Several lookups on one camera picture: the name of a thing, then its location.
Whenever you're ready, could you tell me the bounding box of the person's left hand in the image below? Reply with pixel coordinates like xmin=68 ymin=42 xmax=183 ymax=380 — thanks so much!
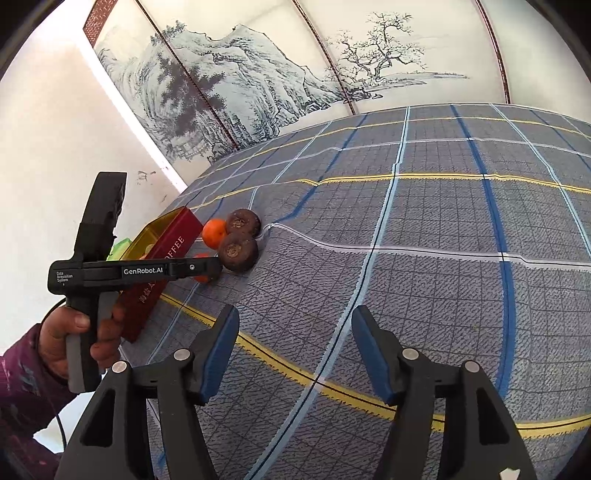
xmin=39 ymin=300 xmax=126 ymax=384

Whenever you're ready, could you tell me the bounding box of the ink landscape painted screen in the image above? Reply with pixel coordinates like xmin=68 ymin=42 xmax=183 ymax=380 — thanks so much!
xmin=83 ymin=0 xmax=513 ymax=164

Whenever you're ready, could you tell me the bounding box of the dark brown mangosteen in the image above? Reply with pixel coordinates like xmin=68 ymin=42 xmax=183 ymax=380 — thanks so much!
xmin=217 ymin=232 xmax=258 ymax=271
xmin=225 ymin=209 xmax=262 ymax=237

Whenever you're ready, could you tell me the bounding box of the grey plaid cloth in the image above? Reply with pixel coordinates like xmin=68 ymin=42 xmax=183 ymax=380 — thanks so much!
xmin=117 ymin=102 xmax=591 ymax=480

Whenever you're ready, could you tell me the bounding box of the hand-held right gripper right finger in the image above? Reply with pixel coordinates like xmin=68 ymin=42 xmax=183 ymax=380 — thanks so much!
xmin=352 ymin=305 xmax=539 ymax=480

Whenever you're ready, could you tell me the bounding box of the red and gold tin box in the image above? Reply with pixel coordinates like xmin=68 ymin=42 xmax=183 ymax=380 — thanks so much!
xmin=121 ymin=206 xmax=205 ymax=343

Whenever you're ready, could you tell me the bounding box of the green tissue packet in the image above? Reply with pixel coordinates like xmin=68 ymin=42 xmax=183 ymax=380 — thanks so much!
xmin=108 ymin=237 xmax=134 ymax=259

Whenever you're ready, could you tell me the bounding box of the orange tangerine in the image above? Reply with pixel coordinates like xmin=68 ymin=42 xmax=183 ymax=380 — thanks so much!
xmin=191 ymin=253 xmax=218 ymax=283
xmin=202 ymin=219 xmax=228 ymax=248

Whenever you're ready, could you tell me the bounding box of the person's left forearm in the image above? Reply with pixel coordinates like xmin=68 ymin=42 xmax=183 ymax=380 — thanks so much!
xmin=0 ymin=323 xmax=70 ymax=467

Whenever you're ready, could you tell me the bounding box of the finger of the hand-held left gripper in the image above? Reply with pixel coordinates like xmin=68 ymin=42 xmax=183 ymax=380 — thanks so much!
xmin=168 ymin=257 xmax=223 ymax=282

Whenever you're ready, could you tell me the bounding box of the black cable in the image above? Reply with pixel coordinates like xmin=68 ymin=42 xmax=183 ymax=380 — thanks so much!
xmin=54 ymin=411 xmax=69 ymax=457

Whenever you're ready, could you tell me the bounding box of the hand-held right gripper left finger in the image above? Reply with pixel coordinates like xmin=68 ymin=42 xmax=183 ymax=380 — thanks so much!
xmin=54 ymin=305 xmax=241 ymax=480

